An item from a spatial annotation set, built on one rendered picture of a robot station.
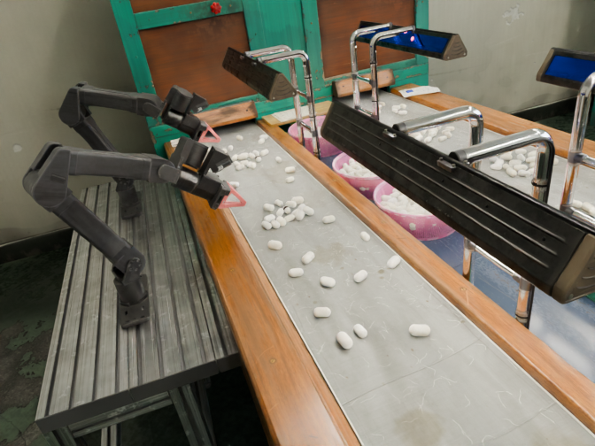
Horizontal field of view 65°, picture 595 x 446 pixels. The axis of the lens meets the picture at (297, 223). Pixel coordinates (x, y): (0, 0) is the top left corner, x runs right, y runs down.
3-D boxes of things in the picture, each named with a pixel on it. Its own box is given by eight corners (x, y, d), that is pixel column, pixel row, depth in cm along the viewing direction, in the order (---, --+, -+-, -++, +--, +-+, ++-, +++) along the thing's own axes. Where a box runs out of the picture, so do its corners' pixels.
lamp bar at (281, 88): (270, 102, 127) (266, 75, 124) (222, 68, 179) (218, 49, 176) (297, 96, 129) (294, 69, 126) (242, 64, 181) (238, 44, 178)
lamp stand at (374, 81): (378, 162, 173) (371, 34, 151) (353, 147, 189) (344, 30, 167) (422, 149, 177) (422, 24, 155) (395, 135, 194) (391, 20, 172)
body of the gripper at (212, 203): (220, 175, 126) (196, 165, 123) (228, 189, 118) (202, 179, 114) (210, 196, 128) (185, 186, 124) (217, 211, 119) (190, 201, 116)
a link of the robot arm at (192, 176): (200, 168, 122) (175, 157, 119) (206, 171, 117) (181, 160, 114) (189, 192, 122) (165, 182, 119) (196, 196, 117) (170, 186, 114)
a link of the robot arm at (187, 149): (198, 143, 123) (158, 125, 114) (215, 149, 117) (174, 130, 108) (181, 183, 123) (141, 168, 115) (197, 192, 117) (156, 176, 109)
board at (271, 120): (272, 127, 197) (271, 125, 196) (261, 119, 209) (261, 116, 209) (343, 110, 205) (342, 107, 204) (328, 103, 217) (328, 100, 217)
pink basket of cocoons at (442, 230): (406, 258, 119) (405, 226, 114) (359, 215, 141) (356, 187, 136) (493, 228, 125) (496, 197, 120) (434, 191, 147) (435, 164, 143)
